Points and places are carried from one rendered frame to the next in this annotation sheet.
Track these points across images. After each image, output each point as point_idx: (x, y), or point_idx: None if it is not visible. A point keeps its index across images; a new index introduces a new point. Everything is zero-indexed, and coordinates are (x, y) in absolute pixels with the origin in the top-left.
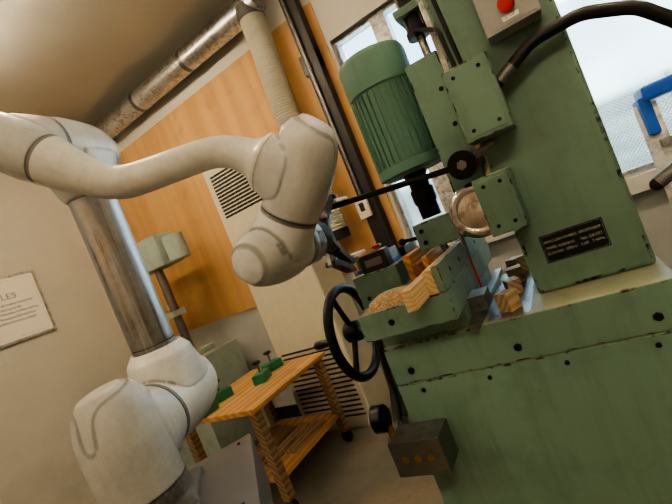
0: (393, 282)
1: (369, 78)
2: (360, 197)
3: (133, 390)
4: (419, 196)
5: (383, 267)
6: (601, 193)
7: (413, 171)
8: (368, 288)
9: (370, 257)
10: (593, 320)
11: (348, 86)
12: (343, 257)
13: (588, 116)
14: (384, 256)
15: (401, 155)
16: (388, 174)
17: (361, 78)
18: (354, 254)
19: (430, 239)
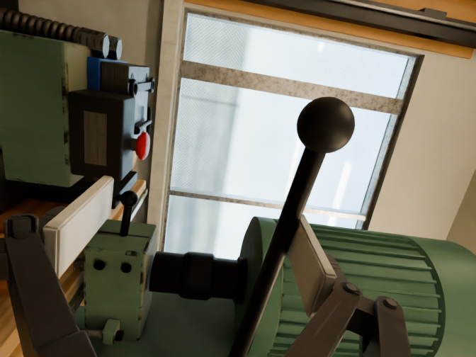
0: (20, 160)
1: (448, 356)
2: (262, 301)
3: None
4: (196, 289)
5: (71, 156)
6: None
7: (244, 311)
8: (20, 80)
9: (111, 138)
10: None
11: (469, 304)
12: (18, 320)
13: None
14: (99, 175)
15: (285, 340)
16: (269, 300)
17: (462, 346)
18: (61, 273)
19: (103, 273)
